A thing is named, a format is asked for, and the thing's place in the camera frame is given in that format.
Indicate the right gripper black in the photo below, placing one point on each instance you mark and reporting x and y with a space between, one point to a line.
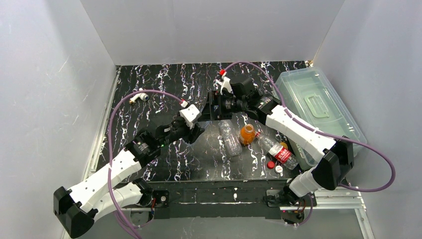
213 106

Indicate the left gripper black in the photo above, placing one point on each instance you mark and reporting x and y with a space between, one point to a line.
191 133

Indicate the white bottle cap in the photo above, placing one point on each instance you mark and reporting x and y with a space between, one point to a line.
278 169

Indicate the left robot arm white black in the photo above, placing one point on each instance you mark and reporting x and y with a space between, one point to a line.
80 206

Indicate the clear empty plastic bottle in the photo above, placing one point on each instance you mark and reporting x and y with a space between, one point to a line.
229 137

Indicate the orange juice bottle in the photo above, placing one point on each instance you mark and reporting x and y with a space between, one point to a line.
247 134

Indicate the red label water bottle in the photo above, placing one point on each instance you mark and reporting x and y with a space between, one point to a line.
276 150

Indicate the red bottle cap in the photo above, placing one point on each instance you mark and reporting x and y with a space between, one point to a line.
270 164

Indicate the orange bottle cap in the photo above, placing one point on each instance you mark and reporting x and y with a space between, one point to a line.
284 145

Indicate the white pipe fitting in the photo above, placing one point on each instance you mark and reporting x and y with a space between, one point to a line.
140 96

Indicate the clear plastic storage box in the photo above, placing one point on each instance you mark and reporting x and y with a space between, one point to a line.
309 94

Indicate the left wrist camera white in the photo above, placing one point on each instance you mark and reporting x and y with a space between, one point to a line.
190 114

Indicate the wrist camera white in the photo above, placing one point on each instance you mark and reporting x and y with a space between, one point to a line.
190 114
224 84

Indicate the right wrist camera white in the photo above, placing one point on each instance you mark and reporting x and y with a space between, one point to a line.
224 84

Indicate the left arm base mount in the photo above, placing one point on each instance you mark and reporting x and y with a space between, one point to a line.
149 203

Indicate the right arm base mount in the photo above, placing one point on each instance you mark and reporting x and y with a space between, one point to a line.
294 211

